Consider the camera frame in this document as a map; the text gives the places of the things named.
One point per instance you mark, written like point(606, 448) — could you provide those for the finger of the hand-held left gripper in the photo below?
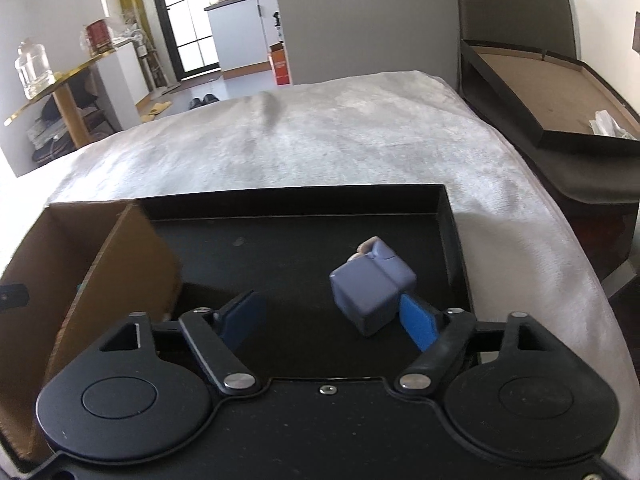
point(12, 296)

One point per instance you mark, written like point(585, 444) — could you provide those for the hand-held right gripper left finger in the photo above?
point(242, 322)

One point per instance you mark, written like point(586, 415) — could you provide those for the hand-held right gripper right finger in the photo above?
point(417, 325)

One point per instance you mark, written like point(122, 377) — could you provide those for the cardboard box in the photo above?
point(45, 260)

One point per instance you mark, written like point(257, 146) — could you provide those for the lilac toy block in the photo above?
point(372, 290)

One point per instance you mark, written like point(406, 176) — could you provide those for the black tray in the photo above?
point(290, 255)

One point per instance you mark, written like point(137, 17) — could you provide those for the round gold table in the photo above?
point(72, 115)

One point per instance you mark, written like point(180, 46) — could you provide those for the black shoes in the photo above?
point(202, 101)

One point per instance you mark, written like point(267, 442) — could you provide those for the clear glass jar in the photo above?
point(35, 70)

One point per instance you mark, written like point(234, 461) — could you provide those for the yellow slippers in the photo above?
point(156, 111)

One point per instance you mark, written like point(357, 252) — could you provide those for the white low cabinet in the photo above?
point(125, 85)

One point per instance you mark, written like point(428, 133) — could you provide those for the orange carton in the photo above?
point(280, 67)

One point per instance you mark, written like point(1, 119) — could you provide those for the open black flat box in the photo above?
point(540, 90)

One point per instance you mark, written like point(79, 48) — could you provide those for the red can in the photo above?
point(97, 37)

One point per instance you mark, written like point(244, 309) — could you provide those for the white tissue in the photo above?
point(610, 125)

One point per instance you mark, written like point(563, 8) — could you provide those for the white kitchen counter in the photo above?
point(240, 35)

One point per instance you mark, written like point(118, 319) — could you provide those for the spray bottle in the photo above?
point(277, 27)

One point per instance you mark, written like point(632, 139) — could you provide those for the black framed glass door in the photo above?
point(187, 15)

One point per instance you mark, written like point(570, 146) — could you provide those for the dark padded headboard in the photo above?
point(515, 0)

